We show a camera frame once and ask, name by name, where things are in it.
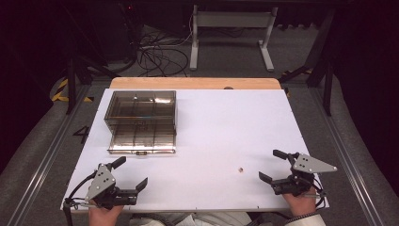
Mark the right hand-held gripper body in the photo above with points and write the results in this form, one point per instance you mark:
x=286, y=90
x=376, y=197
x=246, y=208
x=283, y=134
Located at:
x=306, y=164

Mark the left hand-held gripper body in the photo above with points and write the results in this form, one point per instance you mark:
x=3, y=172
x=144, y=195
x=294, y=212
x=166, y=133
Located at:
x=102, y=183

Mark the smoky transparent drawer box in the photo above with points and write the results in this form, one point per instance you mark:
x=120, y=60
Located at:
x=141, y=122

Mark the person's left hand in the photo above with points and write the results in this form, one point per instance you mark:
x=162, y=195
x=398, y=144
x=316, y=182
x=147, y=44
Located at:
x=102, y=216

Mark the person's right hand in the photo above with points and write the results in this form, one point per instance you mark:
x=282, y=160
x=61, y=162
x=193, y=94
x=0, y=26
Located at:
x=301, y=204

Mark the person's right sleeve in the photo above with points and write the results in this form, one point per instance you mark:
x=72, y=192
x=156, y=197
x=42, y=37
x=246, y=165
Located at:
x=307, y=219

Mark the person's light clothing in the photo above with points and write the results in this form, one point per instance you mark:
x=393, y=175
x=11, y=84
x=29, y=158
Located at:
x=200, y=219

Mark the black metal stand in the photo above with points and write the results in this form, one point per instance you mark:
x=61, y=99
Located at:
x=71, y=78
x=327, y=81

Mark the yellow black hazard tape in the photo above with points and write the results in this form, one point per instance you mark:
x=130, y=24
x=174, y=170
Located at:
x=61, y=91

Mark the wooden table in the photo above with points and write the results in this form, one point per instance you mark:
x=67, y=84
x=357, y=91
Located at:
x=194, y=83

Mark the aluminium floor rail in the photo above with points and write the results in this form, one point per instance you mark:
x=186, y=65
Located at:
x=47, y=163
x=348, y=160

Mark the grey metal table frame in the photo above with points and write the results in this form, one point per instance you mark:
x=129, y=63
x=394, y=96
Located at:
x=232, y=19

